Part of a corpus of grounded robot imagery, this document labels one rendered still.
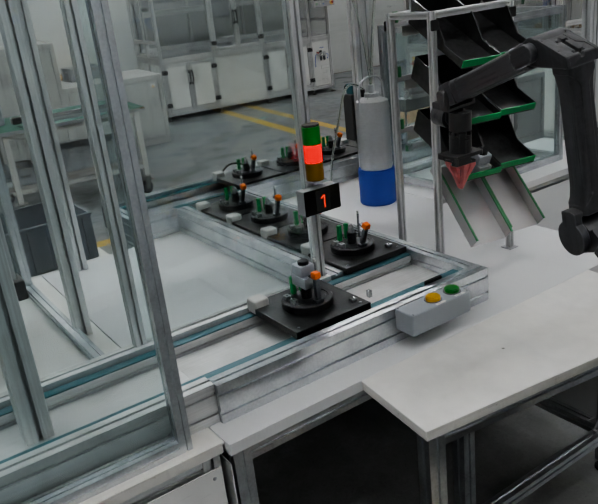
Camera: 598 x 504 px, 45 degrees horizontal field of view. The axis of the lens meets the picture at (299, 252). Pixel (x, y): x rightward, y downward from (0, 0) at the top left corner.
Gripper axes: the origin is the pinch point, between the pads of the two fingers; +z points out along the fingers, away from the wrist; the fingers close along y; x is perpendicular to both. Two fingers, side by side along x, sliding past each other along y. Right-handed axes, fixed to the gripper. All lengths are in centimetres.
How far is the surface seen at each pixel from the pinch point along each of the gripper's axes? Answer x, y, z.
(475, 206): -17.3, -25.1, 16.7
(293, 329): -9, 50, 27
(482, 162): -11.5, -21.4, 0.9
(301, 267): -17.7, 40.4, 15.6
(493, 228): -10.9, -25.8, 22.6
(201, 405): -2, 81, 31
